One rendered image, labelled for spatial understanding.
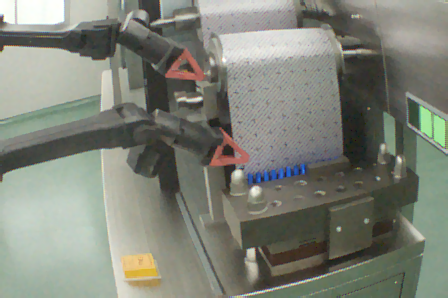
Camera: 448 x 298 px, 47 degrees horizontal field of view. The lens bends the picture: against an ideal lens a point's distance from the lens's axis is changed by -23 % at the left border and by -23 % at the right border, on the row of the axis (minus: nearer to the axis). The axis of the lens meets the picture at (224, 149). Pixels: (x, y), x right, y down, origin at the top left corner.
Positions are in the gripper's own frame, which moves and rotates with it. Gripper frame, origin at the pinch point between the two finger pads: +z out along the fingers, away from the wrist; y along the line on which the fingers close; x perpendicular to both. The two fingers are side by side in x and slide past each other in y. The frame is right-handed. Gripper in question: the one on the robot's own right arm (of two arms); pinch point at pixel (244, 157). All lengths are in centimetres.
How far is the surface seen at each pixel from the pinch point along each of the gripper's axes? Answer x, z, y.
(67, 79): -107, -36, -556
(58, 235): -132, -14, -207
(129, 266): -26.3, -16.2, 11.9
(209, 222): -17.5, 1.6, -7.1
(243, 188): -3.6, -0.7, 8.5
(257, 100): 11.3, -2.4, 0.3
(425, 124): 24.5, 20.4, 29.7
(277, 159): 2.0, 6.4, 0.3
